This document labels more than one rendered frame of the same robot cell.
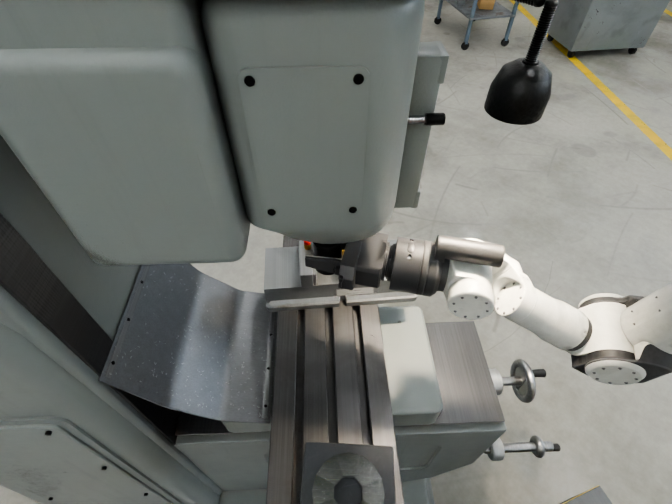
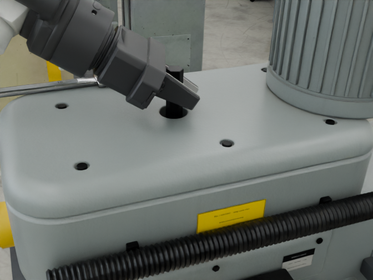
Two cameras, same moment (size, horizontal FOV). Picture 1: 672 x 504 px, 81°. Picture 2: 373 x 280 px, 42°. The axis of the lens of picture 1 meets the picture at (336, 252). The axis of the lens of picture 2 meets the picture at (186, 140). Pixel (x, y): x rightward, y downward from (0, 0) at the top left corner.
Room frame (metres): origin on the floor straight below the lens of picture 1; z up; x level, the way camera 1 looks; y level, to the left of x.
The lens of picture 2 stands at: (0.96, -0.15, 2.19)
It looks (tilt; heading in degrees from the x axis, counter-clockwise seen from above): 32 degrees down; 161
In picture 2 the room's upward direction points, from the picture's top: 2 degrees clockwise
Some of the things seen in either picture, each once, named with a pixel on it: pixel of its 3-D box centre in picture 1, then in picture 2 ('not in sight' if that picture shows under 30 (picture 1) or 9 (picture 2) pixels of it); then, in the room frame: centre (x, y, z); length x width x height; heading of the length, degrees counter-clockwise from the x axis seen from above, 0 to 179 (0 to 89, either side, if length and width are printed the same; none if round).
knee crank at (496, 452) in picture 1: (522, 447); not in sight; (0.31, -0.52, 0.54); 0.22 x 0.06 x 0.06; 92
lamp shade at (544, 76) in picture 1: (521, 86); not in sight; (0.47, -0.23, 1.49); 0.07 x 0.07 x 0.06
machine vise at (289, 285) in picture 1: (340, 266); not in sight; (0.57, -0.01, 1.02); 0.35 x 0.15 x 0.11; 95
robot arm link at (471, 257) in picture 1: (455, 271); not in sight; (0.38, -0.19, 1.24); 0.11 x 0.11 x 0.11; 77
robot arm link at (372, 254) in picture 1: (381, 261); not in sight; (0.41, -0.07, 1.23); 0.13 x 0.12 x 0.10; 167
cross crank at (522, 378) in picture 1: (509, 381); not in sight; (0.45, -0.48, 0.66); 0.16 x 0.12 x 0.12; 92
